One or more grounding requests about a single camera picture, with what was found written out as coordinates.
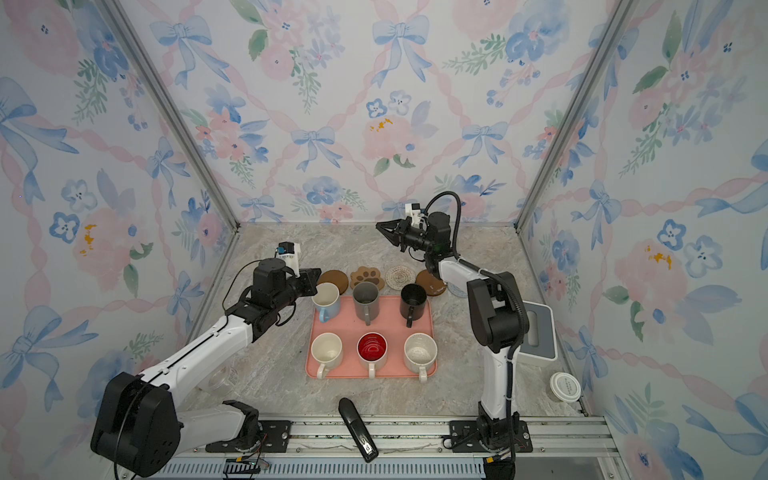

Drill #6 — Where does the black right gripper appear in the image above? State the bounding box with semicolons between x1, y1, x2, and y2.
376;220;434;258

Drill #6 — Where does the multicolour embroidered round coaster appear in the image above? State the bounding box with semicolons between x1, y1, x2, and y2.
385;265;416;291

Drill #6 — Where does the cork paw print coaster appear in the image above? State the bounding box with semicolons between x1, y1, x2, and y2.
349;266;386;291

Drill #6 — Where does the scratched round wooden coaster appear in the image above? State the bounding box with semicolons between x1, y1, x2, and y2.
415;269;447;297

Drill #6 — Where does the black mug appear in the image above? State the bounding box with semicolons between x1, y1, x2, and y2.
399;283;428;328

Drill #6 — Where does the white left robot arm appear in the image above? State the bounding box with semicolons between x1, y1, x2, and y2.
90;242;340;477

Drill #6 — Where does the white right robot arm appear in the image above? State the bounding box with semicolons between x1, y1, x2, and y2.
375;211;530;451

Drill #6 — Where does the plain round wooden coaster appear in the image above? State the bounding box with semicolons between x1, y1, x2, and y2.
318;270;349;295

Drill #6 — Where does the white lidded paper cup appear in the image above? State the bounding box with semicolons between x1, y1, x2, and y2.
549;372;582;403

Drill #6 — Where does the light blue mug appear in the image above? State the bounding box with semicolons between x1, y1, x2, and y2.
312;282;341;323

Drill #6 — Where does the grey mug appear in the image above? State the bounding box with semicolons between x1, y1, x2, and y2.
352;282;379;326

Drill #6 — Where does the cream mug front left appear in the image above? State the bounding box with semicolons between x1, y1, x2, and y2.
310;332;343;380

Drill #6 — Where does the cream mug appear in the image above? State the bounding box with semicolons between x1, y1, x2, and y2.
404;333;438;383
310;332;343;380

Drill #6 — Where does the pink plastic tray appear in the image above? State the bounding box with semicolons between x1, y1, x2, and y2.
305;296;434;380

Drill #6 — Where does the red interior mug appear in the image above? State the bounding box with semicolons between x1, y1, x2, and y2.
356;332;388;379

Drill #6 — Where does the cream mug front right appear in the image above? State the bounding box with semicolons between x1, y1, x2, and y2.
404;333;438;383

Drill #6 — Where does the black handheld device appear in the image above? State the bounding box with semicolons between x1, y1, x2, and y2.
338;397;379;463

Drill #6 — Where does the white grey tissue box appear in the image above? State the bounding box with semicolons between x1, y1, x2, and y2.
518;301;559;368

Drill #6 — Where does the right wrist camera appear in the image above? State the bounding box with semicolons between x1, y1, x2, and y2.
404;202;426;230

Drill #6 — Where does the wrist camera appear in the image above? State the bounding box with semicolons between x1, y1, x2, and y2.
404;202;426;230
275;241;301;275

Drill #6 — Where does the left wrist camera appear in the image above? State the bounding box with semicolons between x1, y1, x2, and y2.
275;241;301;275

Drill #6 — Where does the aluminium rail base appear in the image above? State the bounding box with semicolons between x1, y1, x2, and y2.
157;415;630;479

